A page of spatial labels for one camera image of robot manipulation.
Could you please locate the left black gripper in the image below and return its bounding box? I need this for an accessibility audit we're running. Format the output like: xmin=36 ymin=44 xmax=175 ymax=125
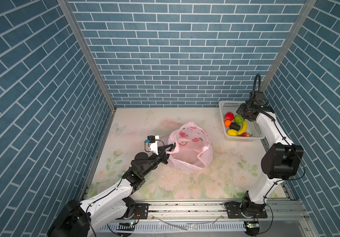
xmin=139 ymin=144 xmax=173 ymax=177

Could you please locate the green fruit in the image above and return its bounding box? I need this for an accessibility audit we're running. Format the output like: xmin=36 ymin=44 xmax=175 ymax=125
xmin=234 ymin=115 xmax=245 ymax=124

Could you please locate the white plastic mesh basket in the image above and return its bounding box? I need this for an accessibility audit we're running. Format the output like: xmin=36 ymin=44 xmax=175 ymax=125
xmin=218 ymin=101 xmax=265 ymax=142

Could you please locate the red fruit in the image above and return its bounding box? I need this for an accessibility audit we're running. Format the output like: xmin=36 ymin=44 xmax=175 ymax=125
xmin=224 ymin=112 xmax=235 ymax=121

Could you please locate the yellow banana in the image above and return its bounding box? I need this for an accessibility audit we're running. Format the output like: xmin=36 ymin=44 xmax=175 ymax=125
xmin=238 ymin=121 xmax=247 ymax=136

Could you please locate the dark avocado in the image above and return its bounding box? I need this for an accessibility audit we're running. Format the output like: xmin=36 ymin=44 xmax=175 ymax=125
xmin=229 ymin=122 xmax=241 ymax=131

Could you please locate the orange fruit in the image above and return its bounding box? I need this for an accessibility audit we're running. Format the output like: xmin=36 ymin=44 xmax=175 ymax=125
xmin=224 ymin=120 xmax=232 ymax=128

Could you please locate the yellow lemon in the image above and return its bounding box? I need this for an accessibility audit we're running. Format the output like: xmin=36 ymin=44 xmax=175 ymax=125
xmin=227 ymin=129 xmax=238 ymax=136

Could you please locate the pink plastic bag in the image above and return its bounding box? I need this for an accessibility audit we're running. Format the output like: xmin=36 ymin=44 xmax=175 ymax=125
xmin=167 ymin=121 xmax=213 ymax=172

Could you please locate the red yellow apple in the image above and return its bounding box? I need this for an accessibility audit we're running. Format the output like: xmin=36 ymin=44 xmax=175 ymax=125
xmin=241 ymin=132 xmax=251 ymax=137

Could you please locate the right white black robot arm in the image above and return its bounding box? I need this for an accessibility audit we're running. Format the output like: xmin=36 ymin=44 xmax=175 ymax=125
xmin=237 ymin=91 xmax=304 ymax=217

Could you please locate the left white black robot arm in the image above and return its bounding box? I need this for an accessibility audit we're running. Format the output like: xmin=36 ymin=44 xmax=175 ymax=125
xmin=47 ymin=144 xmax=176 ymax=237

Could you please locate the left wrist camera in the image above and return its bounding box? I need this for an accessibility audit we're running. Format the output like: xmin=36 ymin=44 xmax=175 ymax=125
xmin=145 ymin=135 xmax=159 ymax=155

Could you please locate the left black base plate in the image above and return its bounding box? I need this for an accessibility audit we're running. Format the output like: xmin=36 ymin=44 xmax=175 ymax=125
xmin=120 ymin=202 xmax=149 ymax=220

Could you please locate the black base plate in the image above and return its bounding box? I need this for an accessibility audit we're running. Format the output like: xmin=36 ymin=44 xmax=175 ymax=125
xmin=120 ymin=202 xmax=149 ymax=220
xmin=224 ymin=201 xmax=268 ymax=219

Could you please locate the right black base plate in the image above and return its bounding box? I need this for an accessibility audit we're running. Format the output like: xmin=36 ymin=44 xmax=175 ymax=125
xmin=224 ymin=201 xmax=268 ymax=219

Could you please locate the white slotted cable duct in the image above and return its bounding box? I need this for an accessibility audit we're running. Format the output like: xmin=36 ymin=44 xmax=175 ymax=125
xmin=97 ymin=221 xmax=246 ymax=234

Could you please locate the aluminium mounting rail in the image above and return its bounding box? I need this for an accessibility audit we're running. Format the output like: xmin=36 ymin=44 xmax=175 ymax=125
xmin=123 ymin=198 xmax=309 ymax=221

